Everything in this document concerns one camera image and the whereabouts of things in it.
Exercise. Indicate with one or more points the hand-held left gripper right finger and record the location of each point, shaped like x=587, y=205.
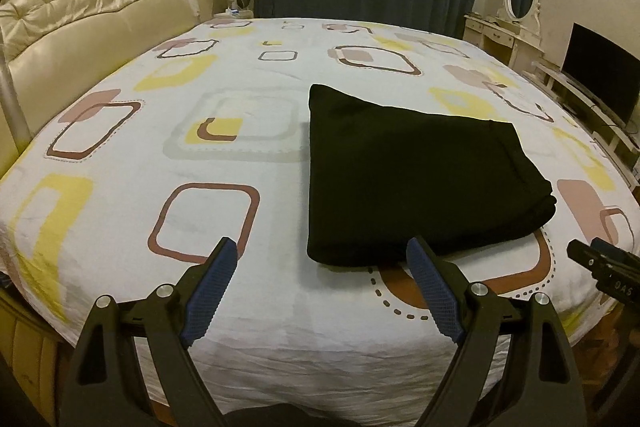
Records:
x=431, y=289

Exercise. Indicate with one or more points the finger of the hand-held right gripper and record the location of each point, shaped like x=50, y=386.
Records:
x=582, y=254
x=612, y=249

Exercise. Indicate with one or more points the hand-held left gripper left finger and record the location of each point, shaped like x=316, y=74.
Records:
x=212, y=292

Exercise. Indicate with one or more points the black pants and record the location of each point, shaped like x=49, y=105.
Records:
x=410, y=177

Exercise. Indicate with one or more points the white patterned bed sheet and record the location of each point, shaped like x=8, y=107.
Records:
x=200, y=207

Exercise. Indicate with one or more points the white television stand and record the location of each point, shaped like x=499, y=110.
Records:
x=575, y=94

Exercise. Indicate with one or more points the black flat television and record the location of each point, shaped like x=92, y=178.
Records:
x=602, y=72

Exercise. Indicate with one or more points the white dressing table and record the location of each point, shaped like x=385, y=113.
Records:
x=500, y=39

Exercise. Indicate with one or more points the white bedside table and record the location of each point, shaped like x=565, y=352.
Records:
x=232, y=13

